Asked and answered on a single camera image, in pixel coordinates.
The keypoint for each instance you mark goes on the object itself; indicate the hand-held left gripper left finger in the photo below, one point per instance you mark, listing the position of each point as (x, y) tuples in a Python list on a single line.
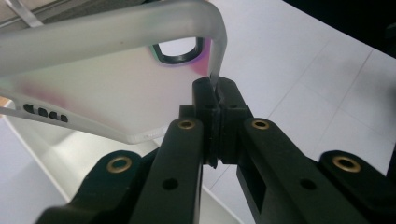
[(207, 124)]

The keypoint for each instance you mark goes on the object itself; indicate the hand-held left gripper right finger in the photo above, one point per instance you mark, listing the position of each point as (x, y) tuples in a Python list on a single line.
[(232, 130)]

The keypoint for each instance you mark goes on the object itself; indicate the translucent phone case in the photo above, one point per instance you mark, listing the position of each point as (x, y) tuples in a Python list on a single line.
[(102, 93)]

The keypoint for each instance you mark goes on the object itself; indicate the white plastic storage bin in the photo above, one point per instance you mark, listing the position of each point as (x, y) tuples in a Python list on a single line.
[(56, 155)]

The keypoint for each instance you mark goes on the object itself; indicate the white strip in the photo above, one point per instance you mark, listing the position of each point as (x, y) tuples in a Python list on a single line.
[(25, 14)]

